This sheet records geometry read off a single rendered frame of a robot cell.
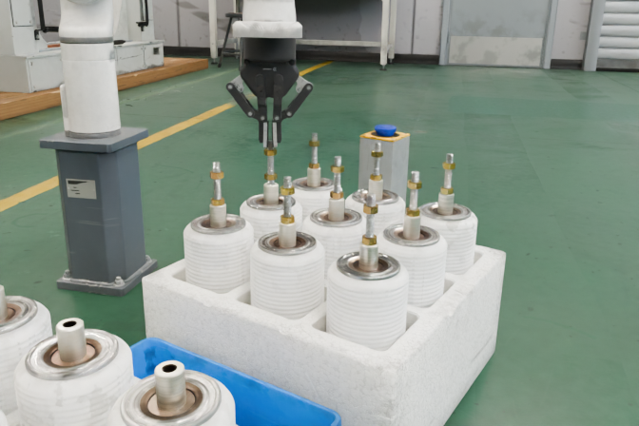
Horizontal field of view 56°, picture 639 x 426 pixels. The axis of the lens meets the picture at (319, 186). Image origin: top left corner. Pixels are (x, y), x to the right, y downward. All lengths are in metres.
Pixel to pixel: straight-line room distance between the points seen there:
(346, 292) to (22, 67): 2.91
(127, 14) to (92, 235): 3.46
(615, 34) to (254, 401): 5.52
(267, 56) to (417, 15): 5.13
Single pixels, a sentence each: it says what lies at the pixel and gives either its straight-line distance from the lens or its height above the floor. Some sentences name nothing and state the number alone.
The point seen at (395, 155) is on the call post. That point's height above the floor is 0.28.
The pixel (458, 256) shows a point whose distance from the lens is 0.89.
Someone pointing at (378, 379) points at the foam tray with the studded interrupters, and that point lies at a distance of 0.67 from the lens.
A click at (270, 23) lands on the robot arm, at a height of 0.52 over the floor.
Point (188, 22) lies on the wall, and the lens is 6.52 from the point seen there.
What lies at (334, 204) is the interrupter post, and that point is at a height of 0.27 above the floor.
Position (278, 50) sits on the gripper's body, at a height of 0.48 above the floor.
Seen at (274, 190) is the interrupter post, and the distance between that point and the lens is 0.91.
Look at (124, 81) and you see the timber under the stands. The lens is 4.04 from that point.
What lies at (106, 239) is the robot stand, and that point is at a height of 0.11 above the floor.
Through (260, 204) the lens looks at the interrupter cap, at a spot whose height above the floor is 0.25.
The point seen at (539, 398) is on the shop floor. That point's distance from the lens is 0.98.
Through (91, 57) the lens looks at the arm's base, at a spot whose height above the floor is 0.45.
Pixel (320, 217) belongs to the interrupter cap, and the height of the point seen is 0.25.
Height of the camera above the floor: 0.55
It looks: 17 degrees down
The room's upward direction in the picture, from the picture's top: 1 degrees clockwise
